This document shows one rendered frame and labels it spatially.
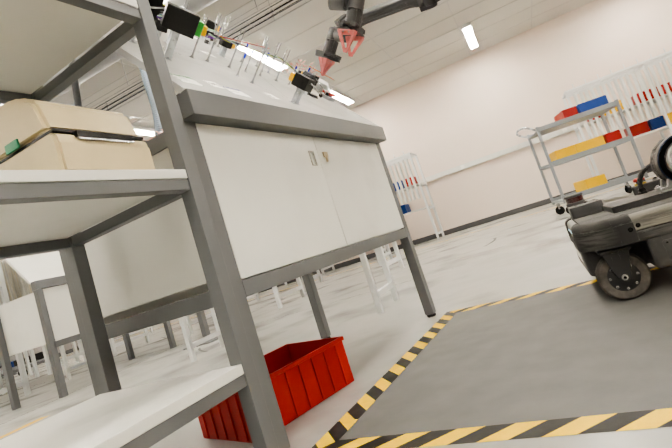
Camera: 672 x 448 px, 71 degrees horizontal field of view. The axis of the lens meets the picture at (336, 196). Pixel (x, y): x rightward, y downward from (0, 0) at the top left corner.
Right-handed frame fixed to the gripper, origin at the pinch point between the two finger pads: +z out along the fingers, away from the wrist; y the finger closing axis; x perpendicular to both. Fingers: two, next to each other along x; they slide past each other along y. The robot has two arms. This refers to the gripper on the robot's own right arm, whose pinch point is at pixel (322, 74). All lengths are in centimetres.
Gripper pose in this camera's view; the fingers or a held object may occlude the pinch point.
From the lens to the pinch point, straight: 212.2
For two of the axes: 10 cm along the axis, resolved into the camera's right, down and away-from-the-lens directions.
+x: 5.4, 0.0, 8.4
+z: -2.9, 9.4, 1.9
